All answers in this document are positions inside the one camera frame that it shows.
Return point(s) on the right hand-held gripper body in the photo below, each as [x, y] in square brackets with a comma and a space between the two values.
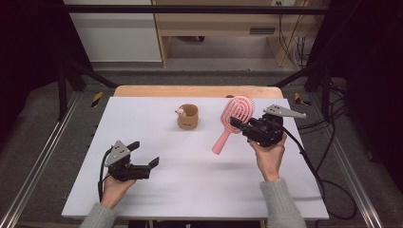
[264, 133]

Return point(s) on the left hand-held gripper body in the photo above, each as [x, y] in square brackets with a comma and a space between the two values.
[126, 172]

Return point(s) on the pink hairbrush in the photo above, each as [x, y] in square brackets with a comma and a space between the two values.
[221, 142]

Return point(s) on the person's left hand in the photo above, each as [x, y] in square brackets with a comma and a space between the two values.
[112, 191]

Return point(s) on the person's right hand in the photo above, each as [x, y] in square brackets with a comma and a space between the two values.
[269, 161]

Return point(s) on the yellow black tape marker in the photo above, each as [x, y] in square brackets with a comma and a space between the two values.
[297, 98]
[97, 99]

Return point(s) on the brown cup with hedgehog figure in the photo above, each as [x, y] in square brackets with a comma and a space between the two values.
[188, 122]

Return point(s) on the black metal stand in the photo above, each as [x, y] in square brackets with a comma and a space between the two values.
[325, 95]
[62, 95]

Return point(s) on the wooden desk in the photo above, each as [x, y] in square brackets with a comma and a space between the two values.
[215, 25]

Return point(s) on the white cabinet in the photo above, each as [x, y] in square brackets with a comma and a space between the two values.
[117, 38]

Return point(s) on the black horizontal metal bar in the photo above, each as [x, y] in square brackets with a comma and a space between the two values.
[190, 9]

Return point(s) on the black curtain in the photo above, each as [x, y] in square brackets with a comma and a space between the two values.
[380, 63]
[25, 47]

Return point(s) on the aluminium floor rail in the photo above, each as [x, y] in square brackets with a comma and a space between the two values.
[38, 158]
[355, 180]

